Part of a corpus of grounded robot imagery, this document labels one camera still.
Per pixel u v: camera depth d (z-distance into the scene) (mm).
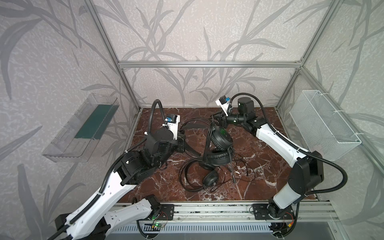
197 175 862
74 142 639
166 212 727
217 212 753
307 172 438
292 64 951
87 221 365
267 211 724
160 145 404
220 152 535
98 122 673
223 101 666
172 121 495
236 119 676
